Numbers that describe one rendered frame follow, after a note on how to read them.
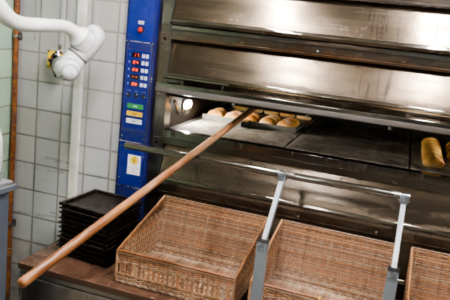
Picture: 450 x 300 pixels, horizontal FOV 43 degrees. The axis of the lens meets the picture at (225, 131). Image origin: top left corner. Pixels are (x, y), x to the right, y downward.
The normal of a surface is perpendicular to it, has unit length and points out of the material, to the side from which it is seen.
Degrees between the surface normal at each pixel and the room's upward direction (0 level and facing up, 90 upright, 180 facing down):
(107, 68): 90
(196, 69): 70
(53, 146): 90
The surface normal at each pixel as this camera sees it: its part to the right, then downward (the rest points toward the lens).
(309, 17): -0.26, -0.19
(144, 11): -0.31, 0.15
